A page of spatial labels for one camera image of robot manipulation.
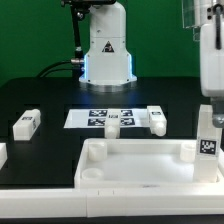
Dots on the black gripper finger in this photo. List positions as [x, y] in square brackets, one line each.
[218, 112]

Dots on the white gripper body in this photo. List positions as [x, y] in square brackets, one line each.
[211, 62]

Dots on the white desk top tray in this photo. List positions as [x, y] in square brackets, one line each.
[136, 163]

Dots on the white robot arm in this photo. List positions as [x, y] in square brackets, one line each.
[108, 63]

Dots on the white marker sheet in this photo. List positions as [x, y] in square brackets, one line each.
[95, 118]

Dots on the white left barrier block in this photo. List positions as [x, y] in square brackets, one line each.
[3, 154]

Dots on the white front barrier rail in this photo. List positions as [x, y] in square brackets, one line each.
[49, 203]

